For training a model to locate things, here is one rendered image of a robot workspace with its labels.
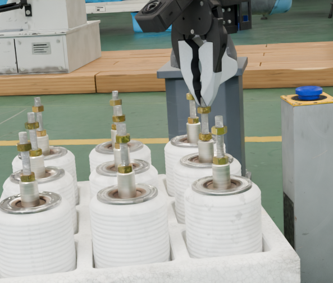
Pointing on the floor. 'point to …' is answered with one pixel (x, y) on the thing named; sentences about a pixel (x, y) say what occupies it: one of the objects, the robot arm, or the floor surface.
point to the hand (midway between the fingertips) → (200, 97)
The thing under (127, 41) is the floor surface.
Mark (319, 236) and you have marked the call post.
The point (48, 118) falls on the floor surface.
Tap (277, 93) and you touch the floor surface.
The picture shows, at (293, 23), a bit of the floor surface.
